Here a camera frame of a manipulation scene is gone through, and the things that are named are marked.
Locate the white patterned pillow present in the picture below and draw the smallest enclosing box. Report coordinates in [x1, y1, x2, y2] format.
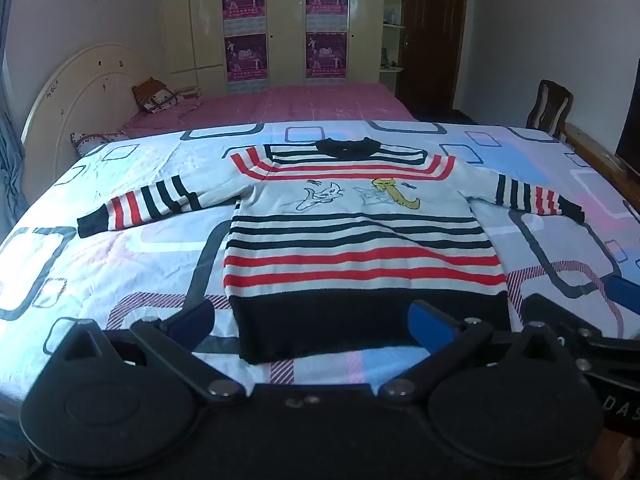
[70, 131, 129, 157]

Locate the dark wooden chair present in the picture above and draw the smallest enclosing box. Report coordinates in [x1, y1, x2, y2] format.
[526, 79, 574, 139]

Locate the cream rounded headboard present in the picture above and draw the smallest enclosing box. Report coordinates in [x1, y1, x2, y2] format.
[22, 44, 152, 203]

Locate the patterned white bed sheet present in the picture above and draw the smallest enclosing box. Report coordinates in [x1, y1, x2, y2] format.
[1, 120, 639, 402]

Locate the cream corner shelf unit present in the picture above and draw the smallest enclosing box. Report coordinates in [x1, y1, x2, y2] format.
[380, 0, 405, 94]

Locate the lower left purple poster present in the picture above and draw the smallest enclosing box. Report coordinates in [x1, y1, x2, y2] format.
[224, 34, 268, 82]

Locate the lower right purple poster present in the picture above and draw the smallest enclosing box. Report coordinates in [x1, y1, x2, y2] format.
[306, 32, 347, 79]

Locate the striped knit child sweater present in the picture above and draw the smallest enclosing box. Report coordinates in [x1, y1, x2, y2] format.
[78, 138, 585, 364]

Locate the cream wardrobe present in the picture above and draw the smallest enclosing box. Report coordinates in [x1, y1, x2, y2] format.
[160, 0, 384, 96]

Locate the pink bed sheet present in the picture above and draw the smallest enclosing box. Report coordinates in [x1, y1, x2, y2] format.
[122, 84, 414, 139]

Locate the dark brown wooden door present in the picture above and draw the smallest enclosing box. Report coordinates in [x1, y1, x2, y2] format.
[396, 0, 466, 120]

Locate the blue curtain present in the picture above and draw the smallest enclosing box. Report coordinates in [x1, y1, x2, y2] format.
[1, 0, 27, 240]

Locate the wooden bed footboard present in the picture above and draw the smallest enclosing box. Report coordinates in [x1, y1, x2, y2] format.
[564, 122, 640, 210]

